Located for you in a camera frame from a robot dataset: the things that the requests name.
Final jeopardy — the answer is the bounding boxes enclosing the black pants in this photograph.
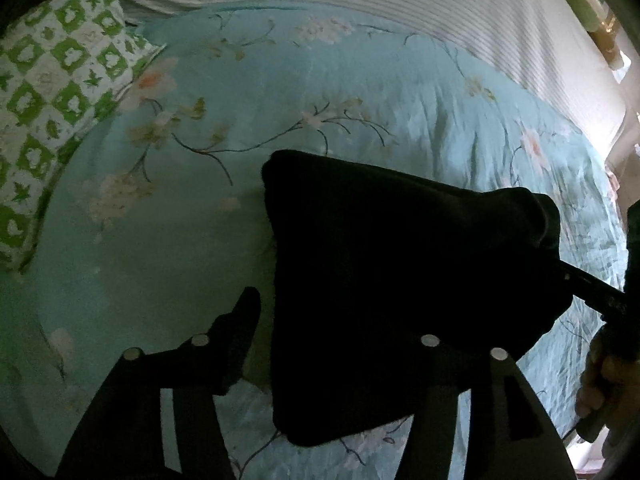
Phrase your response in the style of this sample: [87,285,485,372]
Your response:
[261,149,575,448]

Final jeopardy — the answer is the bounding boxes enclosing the green checked pillow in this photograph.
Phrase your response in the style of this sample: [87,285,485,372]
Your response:
[0,0,169,274]

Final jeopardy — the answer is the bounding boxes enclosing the white striped bed cover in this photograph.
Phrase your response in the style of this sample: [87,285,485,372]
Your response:
[112,0,629,155]

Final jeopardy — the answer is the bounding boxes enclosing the floral light blue bed sheet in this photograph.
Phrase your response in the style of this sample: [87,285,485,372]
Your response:
[0,2,629,480]

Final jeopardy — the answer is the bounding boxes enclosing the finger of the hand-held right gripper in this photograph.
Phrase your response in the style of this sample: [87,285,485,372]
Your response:
[550,255,630,319]

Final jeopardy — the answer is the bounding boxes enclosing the gold framed headboard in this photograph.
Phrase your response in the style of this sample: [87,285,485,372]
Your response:
[542,0,627,69]

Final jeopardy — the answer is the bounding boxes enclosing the person's right hand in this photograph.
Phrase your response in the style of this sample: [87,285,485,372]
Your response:
[574,329,640,461]

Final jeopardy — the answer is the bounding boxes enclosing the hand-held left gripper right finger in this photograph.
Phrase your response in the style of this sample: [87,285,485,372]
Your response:
[400,332,577,480]

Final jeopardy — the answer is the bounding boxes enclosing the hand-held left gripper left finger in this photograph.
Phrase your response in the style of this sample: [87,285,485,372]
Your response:
[55,286,262,480]

